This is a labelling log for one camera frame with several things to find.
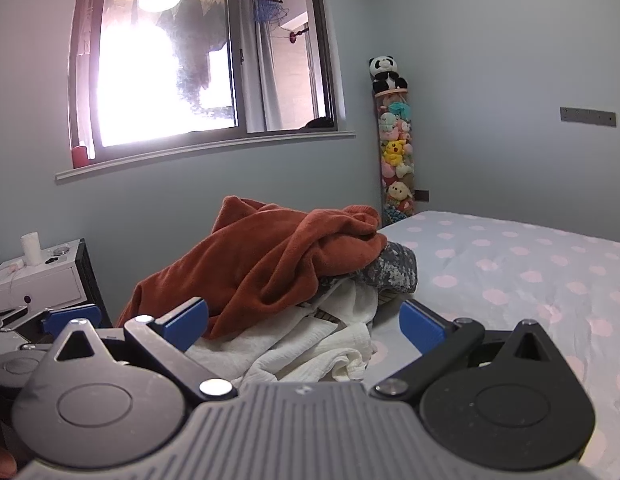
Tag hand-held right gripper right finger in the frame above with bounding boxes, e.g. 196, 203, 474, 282
369, 300, 573, 402

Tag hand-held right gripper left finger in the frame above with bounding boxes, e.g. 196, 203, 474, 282
37, 297, 238, 403

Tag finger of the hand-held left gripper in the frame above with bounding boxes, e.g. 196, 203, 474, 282
20, 304, 102, 347

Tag rust orange fleece garment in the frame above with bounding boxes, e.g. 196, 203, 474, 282
117, 195, 388, 341

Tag dark hanging clothes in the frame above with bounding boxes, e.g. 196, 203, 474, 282
157, 0, 228, 111

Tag blue clothes hanger rack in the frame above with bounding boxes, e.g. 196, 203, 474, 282
252, 0, 292, 27

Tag white nightstand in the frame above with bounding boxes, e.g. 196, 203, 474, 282
0, 238, 113, 332

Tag grey camouflage garment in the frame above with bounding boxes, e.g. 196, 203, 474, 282
317, 241, 418, 295

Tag white tissue roll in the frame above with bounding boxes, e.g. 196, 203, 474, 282
21, 232, 41, 267

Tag bed with polka dot sheet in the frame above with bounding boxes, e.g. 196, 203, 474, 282
367, 210, 620, 480

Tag white cotton garment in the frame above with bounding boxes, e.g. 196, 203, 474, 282
185, 275, 378, 385

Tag clear tube of plush toys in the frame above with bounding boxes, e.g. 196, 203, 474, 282
374, 88, 416, 227

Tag sliding window with sill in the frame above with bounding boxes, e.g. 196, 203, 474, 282
55, 0, 357, 184

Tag panda plush toy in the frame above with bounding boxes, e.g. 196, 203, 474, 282
368, 56, 409, 95

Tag grey curtain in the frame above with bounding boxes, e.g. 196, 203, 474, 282
249, 0, 285, 132

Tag grey wall switch panel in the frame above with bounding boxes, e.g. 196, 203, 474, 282
560, 107, 618, 127

